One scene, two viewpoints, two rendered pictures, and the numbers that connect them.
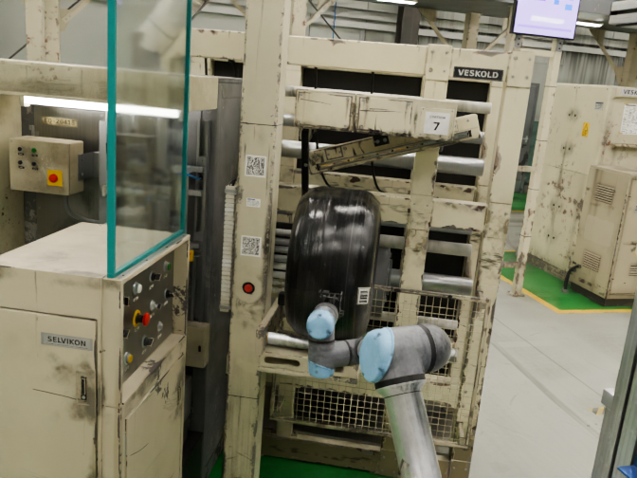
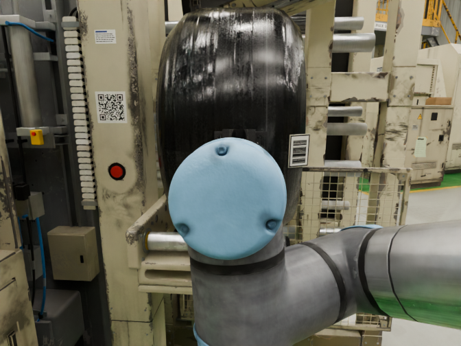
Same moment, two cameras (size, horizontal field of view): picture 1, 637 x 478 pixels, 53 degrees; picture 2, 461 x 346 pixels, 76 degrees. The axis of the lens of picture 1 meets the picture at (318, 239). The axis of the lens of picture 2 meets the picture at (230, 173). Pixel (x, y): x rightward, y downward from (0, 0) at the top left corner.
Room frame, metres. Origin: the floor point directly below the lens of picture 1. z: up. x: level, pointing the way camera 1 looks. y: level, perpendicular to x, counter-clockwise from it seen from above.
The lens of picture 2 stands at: (1.47, -0.02, 1.22)
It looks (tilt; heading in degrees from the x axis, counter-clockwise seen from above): 13 degrees down; 358
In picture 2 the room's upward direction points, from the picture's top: straight up
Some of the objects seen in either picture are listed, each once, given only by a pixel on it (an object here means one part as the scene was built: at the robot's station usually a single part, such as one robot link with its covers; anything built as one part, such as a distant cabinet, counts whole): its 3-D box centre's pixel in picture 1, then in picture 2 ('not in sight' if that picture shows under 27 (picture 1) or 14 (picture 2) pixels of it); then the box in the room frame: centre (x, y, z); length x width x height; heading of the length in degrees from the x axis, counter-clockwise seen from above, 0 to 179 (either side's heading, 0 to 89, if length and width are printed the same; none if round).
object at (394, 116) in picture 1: (375, 114); not in sight; (2.55, -0.18, 1.71); 0.61 x 0.25 x 0.15; 83
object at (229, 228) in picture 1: (229, 248); (86, 119); (2.26, 0.32, 1.19); 0.05 x 0.04 x 0.48; 173
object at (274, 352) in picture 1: (309, 359); (214, 267); (2.13, -0.01, 0.83); 0.36 x 0.09 x 0.06; 83
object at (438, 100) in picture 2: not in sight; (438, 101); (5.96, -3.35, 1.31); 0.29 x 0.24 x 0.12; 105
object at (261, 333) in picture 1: (271, 323); (160, 219); (2.29, 0.15, 0.90); 0.40 x 0.03 x 0.10; 173
